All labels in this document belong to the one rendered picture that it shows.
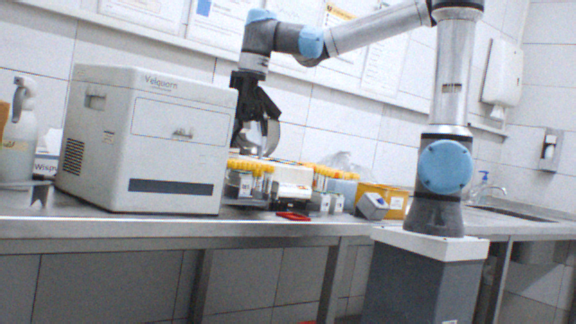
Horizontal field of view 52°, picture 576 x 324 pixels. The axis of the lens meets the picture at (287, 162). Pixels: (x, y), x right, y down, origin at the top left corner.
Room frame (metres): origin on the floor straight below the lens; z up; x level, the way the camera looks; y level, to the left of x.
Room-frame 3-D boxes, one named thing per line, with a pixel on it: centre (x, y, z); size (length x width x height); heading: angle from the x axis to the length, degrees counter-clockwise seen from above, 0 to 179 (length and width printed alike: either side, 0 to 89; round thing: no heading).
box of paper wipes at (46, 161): (1.59, 0.61, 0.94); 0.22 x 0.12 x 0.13; 140
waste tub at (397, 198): (1.98, -0.33, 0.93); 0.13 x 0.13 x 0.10; 45
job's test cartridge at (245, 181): (1.47, 0.11, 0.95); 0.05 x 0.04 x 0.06; 46
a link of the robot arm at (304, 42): (1.45, 0.02, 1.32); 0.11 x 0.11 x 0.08; 79
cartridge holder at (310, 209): (1.70, -0.07, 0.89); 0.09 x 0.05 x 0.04; 44
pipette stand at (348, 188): (1.91, -0.19, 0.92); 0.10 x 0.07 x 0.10; 131
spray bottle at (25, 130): (1.26, 0.57, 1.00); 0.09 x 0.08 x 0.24; 46
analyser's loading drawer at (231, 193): (1.45, 0.12, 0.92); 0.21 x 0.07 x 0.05; 136
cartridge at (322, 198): (1.76, -0.12, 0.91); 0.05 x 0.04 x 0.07; 46
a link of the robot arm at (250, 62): (1.45, 0.12, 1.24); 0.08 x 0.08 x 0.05
